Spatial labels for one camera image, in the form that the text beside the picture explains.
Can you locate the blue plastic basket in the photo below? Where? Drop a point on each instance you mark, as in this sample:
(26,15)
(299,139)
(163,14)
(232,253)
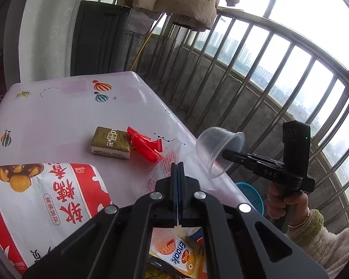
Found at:
(251,194)

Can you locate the metal balcony railing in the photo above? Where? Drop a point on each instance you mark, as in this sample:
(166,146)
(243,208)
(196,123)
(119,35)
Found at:
(279,34)

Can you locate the gold snack packet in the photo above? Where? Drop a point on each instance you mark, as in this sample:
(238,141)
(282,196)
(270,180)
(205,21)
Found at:
(110,142)

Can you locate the white curtain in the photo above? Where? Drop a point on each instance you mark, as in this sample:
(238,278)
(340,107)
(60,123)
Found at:
(46,35)

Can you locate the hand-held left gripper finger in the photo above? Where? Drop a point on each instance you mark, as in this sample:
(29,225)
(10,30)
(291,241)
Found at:
(174,180)
(181,180)

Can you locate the orange snack packet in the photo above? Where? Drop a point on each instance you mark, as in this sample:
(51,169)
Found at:
(174,255)

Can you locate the large red white snack bag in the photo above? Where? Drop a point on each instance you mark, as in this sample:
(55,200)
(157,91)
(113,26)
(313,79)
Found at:
(46,209)

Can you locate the person's right forearm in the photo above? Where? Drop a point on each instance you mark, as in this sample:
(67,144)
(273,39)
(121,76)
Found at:
(328,244)

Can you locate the yellow black snack packet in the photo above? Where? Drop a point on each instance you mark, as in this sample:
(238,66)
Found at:
(158,271)

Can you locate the clear wrapper with red print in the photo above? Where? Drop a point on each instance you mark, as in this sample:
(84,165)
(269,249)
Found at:
(162,167)

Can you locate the clear plastic cup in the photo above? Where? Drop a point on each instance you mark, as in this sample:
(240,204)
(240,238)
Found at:
(209,142)

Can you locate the black cabinet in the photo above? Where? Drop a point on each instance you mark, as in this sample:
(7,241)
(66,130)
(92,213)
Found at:
(99,40)

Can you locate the yellow pole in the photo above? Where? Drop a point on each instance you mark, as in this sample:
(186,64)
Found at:
(143,46)

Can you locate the person's right hand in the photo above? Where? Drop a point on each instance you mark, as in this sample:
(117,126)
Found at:
(293,206)

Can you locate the pink printed tablecloth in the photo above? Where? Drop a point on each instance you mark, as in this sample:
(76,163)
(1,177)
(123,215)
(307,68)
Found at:
(61,116)

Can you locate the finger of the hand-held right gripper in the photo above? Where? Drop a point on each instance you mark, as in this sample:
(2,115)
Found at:
(238,157)

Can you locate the red candy wrapper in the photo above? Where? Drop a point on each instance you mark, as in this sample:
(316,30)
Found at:
(147,155)
(134,132)
(149,144)

